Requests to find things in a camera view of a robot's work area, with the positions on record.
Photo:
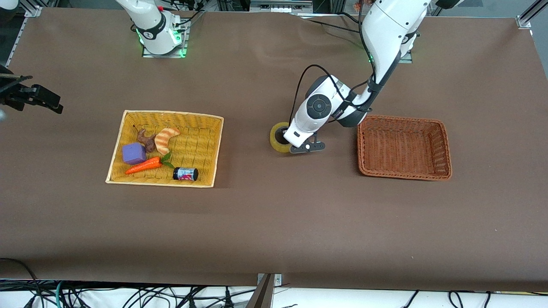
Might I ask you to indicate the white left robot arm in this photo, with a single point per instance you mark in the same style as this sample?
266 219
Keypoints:
385 25

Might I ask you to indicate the small black can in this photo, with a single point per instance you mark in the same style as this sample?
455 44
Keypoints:
185 174

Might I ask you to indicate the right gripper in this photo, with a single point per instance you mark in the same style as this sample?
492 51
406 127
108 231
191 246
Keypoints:
16 96

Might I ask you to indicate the toy croissant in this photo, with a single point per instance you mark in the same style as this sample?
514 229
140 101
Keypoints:
165 139

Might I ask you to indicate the orange toy carrot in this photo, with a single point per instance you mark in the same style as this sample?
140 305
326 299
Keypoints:
143 165

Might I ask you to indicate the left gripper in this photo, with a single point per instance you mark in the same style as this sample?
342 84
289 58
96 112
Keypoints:
284 131

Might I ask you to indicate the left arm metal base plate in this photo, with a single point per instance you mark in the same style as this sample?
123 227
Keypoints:
406 57

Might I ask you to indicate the metal table edge bracket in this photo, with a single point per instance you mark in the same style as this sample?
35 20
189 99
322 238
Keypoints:
269 279

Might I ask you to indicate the brown wicker basket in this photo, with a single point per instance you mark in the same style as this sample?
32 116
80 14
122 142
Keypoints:
402 145

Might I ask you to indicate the yellow wicker basket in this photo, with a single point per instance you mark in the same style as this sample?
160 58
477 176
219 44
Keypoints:
197 149

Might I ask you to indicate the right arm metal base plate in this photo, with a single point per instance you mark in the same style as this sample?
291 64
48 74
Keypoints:
147 53

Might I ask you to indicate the grey equipment box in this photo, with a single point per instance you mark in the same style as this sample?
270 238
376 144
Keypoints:
280 5

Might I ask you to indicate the clear yellowish tape roll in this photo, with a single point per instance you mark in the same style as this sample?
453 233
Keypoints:
276 145

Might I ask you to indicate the brown toy root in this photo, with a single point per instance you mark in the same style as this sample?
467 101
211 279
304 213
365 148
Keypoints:
147 141

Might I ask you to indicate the aluminium frame profile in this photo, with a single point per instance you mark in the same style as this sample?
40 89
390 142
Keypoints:
21 34

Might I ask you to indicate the purple cube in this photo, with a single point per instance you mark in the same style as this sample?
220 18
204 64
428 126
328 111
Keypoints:
134 154

